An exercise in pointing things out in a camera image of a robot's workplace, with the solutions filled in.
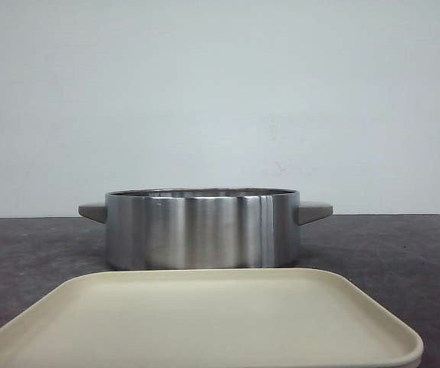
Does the stainless steel pot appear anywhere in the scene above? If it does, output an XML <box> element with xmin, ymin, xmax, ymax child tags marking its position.
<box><xmin>78</xmin><ymin>188</ymin><xmax>333</xmax><ymax>270</ymax></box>

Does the beige plastic tray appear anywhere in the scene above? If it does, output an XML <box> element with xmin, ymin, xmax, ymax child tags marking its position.
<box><xmin>0</xmin><ymin>268</ymin><xmax>424</xmax><ymax>367</ymax></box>

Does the dark grey table mat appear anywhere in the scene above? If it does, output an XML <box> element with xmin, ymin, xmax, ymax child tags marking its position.
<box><xmin>0</xmin><ymin>215</ymin><xmax>440</xmax><ymax>367</ymax></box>

